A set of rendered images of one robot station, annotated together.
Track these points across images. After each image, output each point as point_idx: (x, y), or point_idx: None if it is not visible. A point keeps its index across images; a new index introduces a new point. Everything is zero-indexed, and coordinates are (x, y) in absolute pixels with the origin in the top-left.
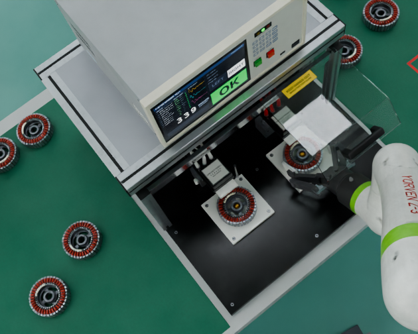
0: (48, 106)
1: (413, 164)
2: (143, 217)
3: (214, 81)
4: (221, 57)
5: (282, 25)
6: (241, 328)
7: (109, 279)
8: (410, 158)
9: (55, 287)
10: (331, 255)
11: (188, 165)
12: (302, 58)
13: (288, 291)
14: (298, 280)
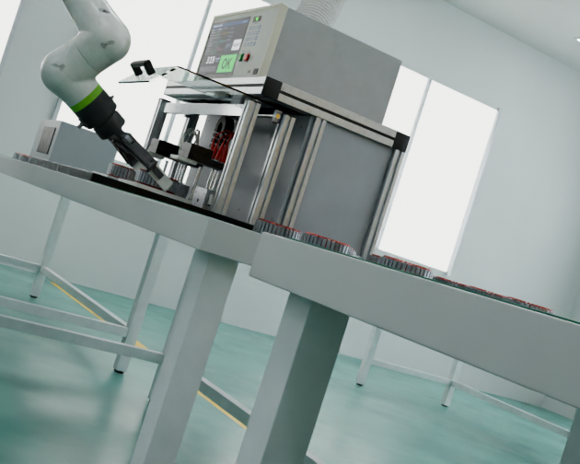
0: None
1: (104, 5)
2: None
3: (228, 41)
4: (239, 18)
5: (261, 31)
6: (14, 160)
7: None
8: (110, 11)
9: None
10: (37, 177)
11: (176, 108)
12: (241, 79)
13: (22, 178)
14: (29, 164)
